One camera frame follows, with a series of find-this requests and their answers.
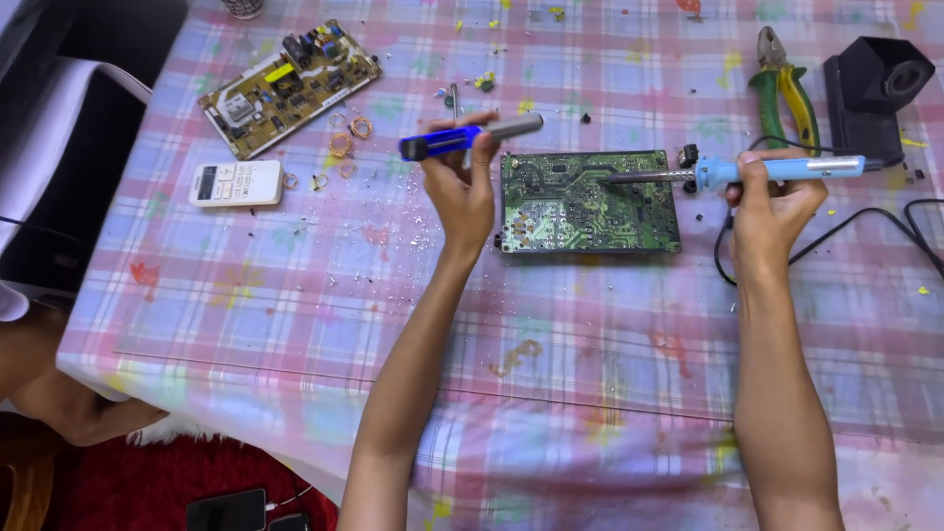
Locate yellow populated circuit board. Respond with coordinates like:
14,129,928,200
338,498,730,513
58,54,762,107
197,19,384,162

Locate plaid tablecloth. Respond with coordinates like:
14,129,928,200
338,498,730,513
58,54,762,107
56,0,944,531

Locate person's right hand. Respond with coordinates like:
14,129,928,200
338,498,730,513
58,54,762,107
724,149,830,275

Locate person's leg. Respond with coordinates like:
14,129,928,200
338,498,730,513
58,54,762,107
0,302,171,448

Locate light blue soldering iron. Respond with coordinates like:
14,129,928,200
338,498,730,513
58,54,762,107
599,154,885,194

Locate person's left hand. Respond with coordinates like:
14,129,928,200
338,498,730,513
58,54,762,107
417,111,502,255

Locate green yellow handled pliers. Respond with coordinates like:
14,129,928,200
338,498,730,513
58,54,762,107
748,26,822,156

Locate white remote control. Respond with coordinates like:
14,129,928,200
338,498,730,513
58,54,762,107
188,160,285,208

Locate green circuit board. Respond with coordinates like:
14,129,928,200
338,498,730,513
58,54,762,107
496,149,683,255

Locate white black chair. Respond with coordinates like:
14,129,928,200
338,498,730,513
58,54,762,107
0,0,190,322

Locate black power cable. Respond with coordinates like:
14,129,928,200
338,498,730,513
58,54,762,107
713,135,944,288

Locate black soldering iron stand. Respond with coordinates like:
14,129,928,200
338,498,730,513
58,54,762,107
823,36,937,168

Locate red fluffy rug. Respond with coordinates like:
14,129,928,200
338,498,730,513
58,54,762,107
44,434,340,531

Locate blue desoldering pump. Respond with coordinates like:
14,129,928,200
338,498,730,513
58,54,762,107
399,113,545,163

